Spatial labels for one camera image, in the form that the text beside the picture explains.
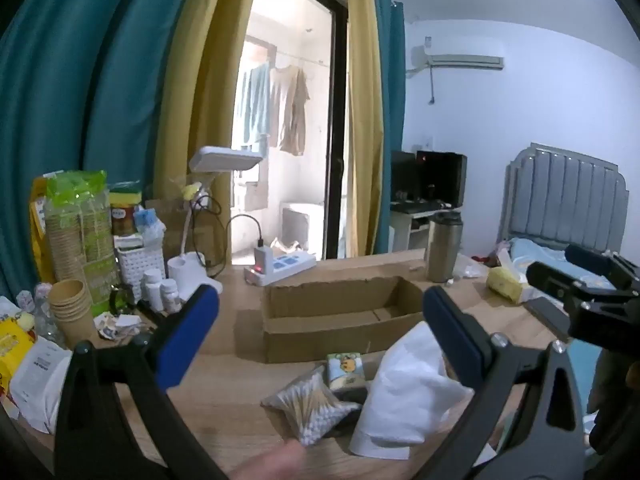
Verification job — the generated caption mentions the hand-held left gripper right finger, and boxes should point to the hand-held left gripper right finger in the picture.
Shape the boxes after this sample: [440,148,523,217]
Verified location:
[415,286,586,480]

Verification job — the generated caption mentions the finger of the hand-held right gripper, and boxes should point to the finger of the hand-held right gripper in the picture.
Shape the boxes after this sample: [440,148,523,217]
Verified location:
[526,261,593,306]
[565,244,622,278]

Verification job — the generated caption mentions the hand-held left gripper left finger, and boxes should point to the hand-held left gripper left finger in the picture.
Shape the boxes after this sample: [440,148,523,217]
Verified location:
[54,284,231,480]

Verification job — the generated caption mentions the white towel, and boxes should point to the white towel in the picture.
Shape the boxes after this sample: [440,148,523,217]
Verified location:
[348,321,473,461]

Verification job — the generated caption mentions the small cartoon card pack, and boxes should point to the small cartoon card pack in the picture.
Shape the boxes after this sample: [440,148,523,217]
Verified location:
[326,352,368,393]

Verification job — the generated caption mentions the cardboard box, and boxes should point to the cardboard box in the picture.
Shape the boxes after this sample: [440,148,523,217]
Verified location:
[261,275,441,365]

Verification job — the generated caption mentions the bag of cotton swabs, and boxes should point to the bag of cotton swabs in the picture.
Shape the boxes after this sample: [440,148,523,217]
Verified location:
[261,366,363,447]

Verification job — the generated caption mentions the person's right forearm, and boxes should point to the person's right forearm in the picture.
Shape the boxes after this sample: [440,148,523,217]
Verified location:
[585,347,640,480]

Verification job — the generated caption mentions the person's left hand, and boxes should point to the person's left hand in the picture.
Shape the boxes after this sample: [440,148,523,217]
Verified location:
[234,441,309,480]

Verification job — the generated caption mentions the light blue bed blanket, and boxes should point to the light blue bed blanket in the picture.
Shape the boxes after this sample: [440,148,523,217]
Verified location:
[500,237,616,292]

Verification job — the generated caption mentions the small white pill bottle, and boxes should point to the small white pill bottle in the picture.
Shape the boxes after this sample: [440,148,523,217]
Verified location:
[160,279,182,313]

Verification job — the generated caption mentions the yellow tissue pack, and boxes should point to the yellow tissue pack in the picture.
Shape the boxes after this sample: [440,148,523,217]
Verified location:
[487,250,531,305]

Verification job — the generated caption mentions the large white pill bottle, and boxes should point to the large white pill bottle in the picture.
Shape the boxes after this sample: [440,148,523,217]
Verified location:
[142,269,165,312]

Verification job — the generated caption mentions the crumpled clear plastic bag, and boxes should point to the crumpled clear plastic bag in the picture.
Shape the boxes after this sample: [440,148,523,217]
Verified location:
[452,262,488,281]

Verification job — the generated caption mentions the grey padded headboard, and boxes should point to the grey padded headboard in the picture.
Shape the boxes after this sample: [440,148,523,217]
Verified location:
[497,142,628,256]

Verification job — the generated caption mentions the crumpled printed wrapper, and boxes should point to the crumpled printed wrapper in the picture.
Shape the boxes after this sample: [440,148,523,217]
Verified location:
[94,310,143,343]

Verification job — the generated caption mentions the white perforated basket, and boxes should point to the white perforated basket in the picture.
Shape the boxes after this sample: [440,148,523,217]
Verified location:
[115,245,167,303]

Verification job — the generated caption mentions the steel travel tumbler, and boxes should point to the steel travel tumbler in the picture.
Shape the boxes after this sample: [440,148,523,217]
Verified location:
[425,211,463,283]

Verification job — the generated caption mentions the black hoop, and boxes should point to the black hoop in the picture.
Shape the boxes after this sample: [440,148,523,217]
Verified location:
[109,285,133,312]

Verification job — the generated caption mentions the white computer desk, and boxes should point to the white computer desk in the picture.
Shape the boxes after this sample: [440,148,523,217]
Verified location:
[389,202,463,253]

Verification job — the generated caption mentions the clear bag with blue top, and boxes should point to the clear bag with blue top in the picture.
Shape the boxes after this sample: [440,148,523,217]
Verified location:
[134,207,167,248]

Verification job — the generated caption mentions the white power strip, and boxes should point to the white power strip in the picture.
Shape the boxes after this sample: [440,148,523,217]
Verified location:
[244,250,317,288]

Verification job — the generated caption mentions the stack of brown paper cups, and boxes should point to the stack of brown paper cups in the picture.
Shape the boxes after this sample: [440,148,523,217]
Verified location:
[47,280,96,348]

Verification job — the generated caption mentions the brown jar with yellow lid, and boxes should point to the brown jar with yellow lid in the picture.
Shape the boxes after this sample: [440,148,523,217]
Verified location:
[109,181,143,236]

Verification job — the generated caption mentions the black computer monitor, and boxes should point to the black computer monitor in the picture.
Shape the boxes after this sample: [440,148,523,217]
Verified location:
[391,150,468,209]

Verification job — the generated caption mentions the white balcony appliance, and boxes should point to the white balcony appliance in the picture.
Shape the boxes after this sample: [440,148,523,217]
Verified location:
[281,202,326,253]

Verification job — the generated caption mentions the green paper cup package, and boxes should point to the green paper cup package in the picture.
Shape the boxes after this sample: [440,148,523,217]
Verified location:
[44,170,121,311]

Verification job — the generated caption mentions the white paper pouch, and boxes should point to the white paper pouch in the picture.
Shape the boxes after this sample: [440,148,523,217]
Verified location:
[10,335,73,433]

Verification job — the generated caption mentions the white desk lamp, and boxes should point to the white desk lamp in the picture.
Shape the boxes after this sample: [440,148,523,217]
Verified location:
[167,146,264,302]

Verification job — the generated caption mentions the yellow printed packet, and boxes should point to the yellow printed packet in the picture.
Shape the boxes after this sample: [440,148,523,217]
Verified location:
[0,317,38,401]

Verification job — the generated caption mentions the yellow snack bag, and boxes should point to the yellow snack bag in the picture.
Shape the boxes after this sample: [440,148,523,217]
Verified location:
[29,175,56,283]

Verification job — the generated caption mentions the hanging blue shirt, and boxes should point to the hanging blue shirt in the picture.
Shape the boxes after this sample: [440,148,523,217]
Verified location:
[235,62,271,153]

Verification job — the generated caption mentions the white air conditioner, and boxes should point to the white air conditioner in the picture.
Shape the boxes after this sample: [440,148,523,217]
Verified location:
[411,42,505,72]

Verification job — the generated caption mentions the narrow yellow curtain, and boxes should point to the narrow yellow curtain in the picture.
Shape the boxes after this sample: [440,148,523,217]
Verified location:
[340,0,386,259]

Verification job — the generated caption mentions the hanging beige shirt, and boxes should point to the hanging beige shirt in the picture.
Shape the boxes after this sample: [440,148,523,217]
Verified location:
[268,65,311,157]

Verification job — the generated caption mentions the wide yellow curtain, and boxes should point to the wide yellow curtain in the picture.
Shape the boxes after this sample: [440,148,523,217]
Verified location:
[152,0,266,201]

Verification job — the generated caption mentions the narrow teal curtain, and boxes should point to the narrow teal curtain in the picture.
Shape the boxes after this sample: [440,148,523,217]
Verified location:
[370,0,407,256]

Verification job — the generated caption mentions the wide teal curtain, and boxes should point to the wide teal curtain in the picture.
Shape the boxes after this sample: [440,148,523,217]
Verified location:
[0,0,203,286]

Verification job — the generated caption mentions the black charging cable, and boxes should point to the black charging cable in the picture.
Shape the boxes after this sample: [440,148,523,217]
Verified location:
[190,192,266,281]

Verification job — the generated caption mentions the black door frame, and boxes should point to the black door frame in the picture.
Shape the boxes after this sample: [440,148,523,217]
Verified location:
[264,0,349,261]

